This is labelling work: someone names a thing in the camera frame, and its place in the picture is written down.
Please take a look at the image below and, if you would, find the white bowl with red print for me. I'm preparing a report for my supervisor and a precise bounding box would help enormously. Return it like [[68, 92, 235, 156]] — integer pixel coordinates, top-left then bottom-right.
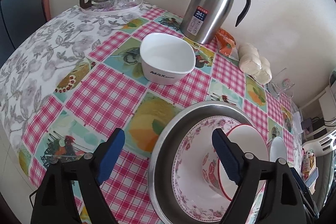
[[268, 136, 288, 162]]

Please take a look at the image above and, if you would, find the strawberry pattern small bowl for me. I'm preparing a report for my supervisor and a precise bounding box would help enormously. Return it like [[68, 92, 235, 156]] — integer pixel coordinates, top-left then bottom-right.
[[202, 124, 269, 201]]

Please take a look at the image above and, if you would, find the pink floral deep plate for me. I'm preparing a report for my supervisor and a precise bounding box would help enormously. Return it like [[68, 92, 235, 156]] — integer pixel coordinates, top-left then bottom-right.
[[171, 115, 266, 222]]

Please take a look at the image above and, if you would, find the white MAX square bowl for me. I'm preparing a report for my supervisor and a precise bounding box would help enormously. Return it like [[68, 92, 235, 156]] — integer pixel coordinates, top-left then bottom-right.
[[139, 33, 195, 85]]

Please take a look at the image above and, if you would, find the colourful snack package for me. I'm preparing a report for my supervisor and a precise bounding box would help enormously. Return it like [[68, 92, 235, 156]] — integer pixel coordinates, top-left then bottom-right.
[[301, 150, 318, 188]]

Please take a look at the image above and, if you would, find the white shelf unit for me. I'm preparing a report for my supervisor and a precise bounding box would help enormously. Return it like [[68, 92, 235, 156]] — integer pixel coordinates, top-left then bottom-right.
[[299, 76, 335, 156]]

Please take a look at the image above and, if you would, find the stainless steel round tray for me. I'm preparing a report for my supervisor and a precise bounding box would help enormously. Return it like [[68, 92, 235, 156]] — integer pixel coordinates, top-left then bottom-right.
[[147, 101, 255, 223]]

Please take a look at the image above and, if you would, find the pink checkered fruit tablecloth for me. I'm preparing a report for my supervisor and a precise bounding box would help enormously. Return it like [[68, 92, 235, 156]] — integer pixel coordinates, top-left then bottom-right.
[[18, 7, 302, 223]]

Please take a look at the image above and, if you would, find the grey floral tablecloth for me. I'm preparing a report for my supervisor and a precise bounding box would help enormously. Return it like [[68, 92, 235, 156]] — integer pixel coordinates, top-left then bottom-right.
[[1, 2, 153, 151]]

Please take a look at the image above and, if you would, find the pack of white buns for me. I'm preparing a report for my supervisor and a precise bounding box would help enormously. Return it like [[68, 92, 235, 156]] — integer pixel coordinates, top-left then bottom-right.
[[238, 43, 272, 85]]

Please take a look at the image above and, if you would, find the orange snack packet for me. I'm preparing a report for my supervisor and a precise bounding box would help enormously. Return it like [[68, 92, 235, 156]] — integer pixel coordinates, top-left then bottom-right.
[[215, 28, 236, 57]]

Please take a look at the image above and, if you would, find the stainless steel thermos jug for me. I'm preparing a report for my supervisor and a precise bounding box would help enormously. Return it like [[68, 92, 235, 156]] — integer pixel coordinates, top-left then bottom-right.
[[180, 0, 251, 44]]

